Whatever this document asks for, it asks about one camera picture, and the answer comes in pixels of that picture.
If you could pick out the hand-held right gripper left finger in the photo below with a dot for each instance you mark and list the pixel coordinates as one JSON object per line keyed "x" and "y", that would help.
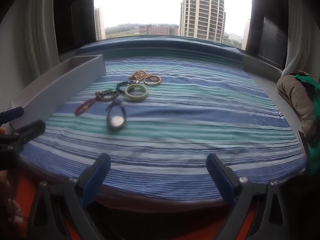
{"x": 96, "y": 180}

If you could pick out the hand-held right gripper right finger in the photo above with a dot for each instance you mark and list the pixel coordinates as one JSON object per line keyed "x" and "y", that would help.
{"x": 221, "y": 180}

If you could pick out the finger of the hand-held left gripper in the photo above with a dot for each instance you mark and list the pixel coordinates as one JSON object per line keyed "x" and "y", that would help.
{"x": 12, "y": 115}
{"x": 27, "y": 133}

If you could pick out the grey cardboard box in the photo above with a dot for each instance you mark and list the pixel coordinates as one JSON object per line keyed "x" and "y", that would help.
{"x": 62, "y": 80}

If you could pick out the pale green jade bangle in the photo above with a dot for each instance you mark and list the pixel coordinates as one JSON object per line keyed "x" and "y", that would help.
{"x": 136, "y": 98}

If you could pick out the gold bangle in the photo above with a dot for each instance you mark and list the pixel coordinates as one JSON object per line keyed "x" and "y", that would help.
{"x": 153, "y": 84}

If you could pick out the person's orange clothing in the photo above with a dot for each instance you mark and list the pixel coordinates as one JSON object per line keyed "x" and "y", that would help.
{"x": 30, "y": 177}

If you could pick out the blue green striped bedsheet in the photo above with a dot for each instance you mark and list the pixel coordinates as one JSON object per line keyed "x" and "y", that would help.
{"x": 187, "y": 120}

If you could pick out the beige curtain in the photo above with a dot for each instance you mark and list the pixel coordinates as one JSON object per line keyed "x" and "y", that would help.
{"x": 40, "y": 30}

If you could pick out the green cloth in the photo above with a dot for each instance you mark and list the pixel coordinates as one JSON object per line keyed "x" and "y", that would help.
{"x": 313, "y": 152}

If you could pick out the beige folded cloth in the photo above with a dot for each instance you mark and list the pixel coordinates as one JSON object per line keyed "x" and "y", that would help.
{"x": 292, "y": 92}

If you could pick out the small beige apartment building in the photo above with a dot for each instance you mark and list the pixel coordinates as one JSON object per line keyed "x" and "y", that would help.
{"x": 99, "y": 25}

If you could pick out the white curtain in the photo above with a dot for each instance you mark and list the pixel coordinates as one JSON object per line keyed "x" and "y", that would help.
{"x": 300, "y": 55}

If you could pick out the pale distant apartment tower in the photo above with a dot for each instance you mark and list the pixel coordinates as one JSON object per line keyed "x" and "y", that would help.
{"x": 246, "y": 32}

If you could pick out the dark window panel with screen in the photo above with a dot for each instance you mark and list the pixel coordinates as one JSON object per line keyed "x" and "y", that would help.
{"x": 270, "y": 30}

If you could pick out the low brick building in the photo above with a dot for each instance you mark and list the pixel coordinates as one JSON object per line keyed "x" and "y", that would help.
{"x": 160, "y": 30}

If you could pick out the tall beige apartment tower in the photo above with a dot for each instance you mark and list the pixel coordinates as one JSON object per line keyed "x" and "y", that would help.
{"x": 202, "y": 10}

